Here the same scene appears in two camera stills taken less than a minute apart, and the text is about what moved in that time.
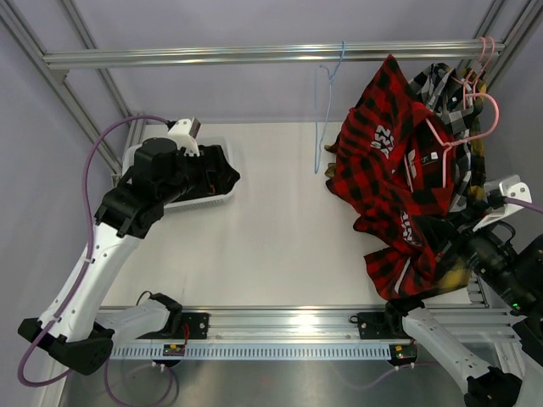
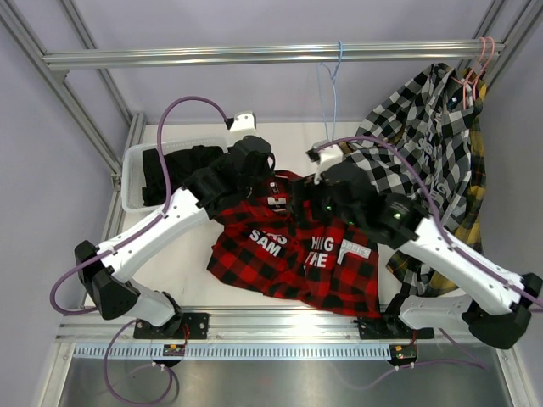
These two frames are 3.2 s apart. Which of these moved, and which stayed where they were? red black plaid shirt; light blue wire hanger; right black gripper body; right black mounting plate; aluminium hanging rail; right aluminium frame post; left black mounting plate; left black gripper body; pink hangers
Moved: light blue wire hanger; right black gripper body; red black plaid shirt; left black gripper body
Stayed: pink hangers; aluminium hanging rail; right aluminium frame post; left black mounting plate; right black mounting plate
